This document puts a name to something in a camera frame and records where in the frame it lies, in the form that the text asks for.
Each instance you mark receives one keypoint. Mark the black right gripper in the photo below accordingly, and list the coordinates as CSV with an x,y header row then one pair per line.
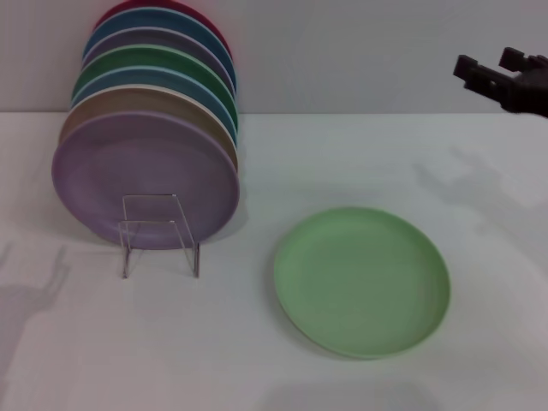
x,y
528,92

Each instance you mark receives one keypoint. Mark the light green plate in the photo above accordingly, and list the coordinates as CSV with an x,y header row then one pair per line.
x,y
364,282

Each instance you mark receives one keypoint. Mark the dark green plate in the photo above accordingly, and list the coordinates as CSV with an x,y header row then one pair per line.
x,y
171,55

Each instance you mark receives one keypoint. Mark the grey purple plate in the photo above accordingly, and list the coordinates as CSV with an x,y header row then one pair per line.
x,y
171,38

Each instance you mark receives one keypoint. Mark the beige plate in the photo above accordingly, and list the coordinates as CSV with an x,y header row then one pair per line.
x,y
150,100

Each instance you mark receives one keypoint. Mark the lavender plate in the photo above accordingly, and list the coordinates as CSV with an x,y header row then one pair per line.
x,y
128,162

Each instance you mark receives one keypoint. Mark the red plate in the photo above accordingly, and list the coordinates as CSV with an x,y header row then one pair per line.
x,y
107,15

